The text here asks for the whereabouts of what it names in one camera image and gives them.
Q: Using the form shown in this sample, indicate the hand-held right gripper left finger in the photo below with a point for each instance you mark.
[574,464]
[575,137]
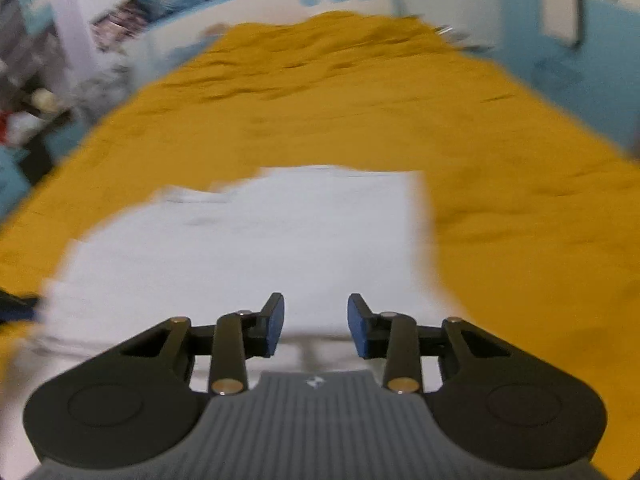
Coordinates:
[274,322]

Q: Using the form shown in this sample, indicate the yellow blanket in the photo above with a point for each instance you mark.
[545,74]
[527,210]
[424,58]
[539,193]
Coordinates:
[350,110]

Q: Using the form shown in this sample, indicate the cream round object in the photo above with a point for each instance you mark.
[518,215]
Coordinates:
[44,98]

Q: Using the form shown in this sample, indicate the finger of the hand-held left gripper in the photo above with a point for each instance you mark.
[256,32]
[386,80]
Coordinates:
[15,305]

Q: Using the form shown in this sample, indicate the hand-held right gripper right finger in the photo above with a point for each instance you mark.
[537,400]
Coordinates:
[358,325]

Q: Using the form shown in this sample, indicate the dark desk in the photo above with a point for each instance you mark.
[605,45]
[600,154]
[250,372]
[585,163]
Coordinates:
[35,135]

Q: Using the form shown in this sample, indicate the blue and white wardrobe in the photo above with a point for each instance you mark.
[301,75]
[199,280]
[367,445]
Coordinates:
[565,35]

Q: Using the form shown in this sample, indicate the red bag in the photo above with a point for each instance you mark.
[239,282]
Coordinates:
[4,125]

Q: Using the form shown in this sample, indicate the white printed t-shirt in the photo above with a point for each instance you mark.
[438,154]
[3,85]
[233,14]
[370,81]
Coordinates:
[240,260]

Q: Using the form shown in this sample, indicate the white shelf unit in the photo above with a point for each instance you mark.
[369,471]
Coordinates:
[25,15]

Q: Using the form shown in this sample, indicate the wall poster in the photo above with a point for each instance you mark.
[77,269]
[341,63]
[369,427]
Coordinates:
[127,19]

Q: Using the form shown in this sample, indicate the white headboard with blue apples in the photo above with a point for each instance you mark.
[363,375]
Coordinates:
[280,0]

